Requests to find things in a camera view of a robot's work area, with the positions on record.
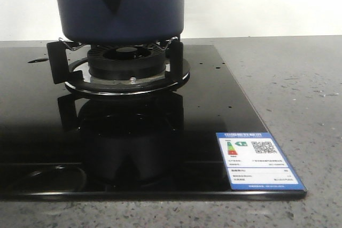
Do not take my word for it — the dark blue cooking pot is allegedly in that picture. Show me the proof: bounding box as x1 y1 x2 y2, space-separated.
57 0 184 44

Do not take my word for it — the right gas burner with grate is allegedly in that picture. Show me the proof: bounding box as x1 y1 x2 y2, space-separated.
46 37 190 97

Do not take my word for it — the blue energy rating label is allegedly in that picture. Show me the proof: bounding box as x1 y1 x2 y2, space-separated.
216 132 306 191

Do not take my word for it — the black glass gas cooktop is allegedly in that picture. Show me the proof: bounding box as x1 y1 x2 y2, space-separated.
1 45 307 201

